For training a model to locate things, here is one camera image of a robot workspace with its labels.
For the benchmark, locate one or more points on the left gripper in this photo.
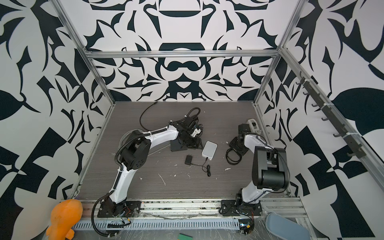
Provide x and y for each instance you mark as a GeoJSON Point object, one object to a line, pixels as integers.
{"type": "Point", "coordinates": [198, 144]}

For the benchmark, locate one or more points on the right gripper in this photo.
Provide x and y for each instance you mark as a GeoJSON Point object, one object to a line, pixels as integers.
{"type": "Point", "coordinates": [232, 144]}

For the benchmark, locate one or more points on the black network switch box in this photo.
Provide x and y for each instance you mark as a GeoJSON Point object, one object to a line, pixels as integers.
{"type": "Point", "coordinates": [177, 145]}

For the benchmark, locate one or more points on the white square router box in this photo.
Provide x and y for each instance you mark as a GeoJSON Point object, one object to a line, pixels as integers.
{"type": "Point", "coordinates": [209, 150]}

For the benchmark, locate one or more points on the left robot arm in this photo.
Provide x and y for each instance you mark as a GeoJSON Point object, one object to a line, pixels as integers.
{"type": "Point", "coordinates": [132, 155]}

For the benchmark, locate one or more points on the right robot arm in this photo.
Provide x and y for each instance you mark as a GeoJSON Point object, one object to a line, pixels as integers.
{"type": "Point", "coordinates": [270, 172]}

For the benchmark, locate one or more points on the grey blue pad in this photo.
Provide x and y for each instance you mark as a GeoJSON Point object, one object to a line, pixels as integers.
{"type": "Point", "coordinates": [285, 229]}

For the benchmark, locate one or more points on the green object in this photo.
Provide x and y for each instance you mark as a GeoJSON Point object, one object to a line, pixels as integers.
{"type": "Point", "coordinates": [184, 237]}

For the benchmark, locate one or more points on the orange plush toy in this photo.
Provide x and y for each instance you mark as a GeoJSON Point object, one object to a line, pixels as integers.
{"type": "Point", "coordinates": [63, 217]}

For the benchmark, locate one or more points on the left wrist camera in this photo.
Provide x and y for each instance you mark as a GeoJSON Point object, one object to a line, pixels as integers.
{"type": "Point", "coordinates": [196, 132]}

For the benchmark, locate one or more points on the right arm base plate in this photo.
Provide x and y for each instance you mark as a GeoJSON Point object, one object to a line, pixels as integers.
{"type": "Point", "coordinates": [229, 208]}

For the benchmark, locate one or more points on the white cable duct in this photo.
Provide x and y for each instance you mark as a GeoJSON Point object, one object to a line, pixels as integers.
{"type": "Point", "coordinates": [175, 224]}

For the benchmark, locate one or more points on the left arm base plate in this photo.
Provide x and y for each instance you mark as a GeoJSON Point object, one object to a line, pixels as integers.
{"type": "Point", "coordinates": [126, 209]}

